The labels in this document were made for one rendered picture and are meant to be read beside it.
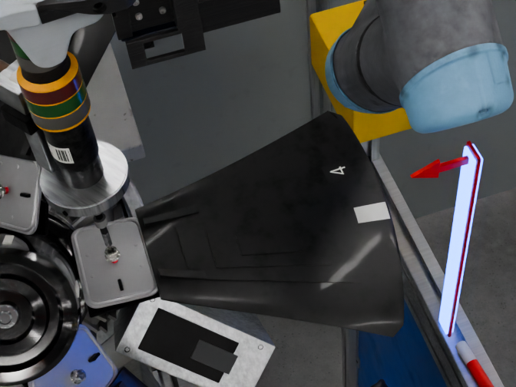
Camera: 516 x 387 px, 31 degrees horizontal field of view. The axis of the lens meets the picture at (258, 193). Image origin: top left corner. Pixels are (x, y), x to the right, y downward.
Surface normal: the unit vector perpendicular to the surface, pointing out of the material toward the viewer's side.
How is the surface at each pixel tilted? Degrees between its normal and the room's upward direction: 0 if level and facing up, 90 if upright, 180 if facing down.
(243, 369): 50
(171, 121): 90
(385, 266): 26
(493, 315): 0
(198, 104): 90
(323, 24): 0
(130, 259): 7
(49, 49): 90
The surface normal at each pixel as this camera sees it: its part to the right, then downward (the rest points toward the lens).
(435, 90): -0.50, 0.25
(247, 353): 0.18, 0.16
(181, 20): 0.30, 0.73
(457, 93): -0.19, 0.18
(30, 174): -0.63, -0.03
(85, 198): -0.07, -0.62
